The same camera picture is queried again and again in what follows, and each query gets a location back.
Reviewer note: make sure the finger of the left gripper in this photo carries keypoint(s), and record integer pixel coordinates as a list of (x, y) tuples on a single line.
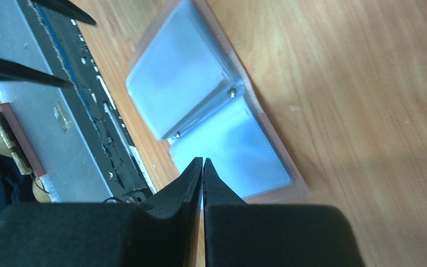
[(69, 9), (13, 71)]

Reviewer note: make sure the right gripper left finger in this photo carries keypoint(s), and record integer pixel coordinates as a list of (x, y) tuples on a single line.
[(160, 231)]

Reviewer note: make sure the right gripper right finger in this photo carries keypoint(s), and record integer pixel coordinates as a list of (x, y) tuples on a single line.
[(242, 234)]

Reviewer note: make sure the pink leather card holder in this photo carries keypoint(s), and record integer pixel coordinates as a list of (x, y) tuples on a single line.
[(192, 91)]

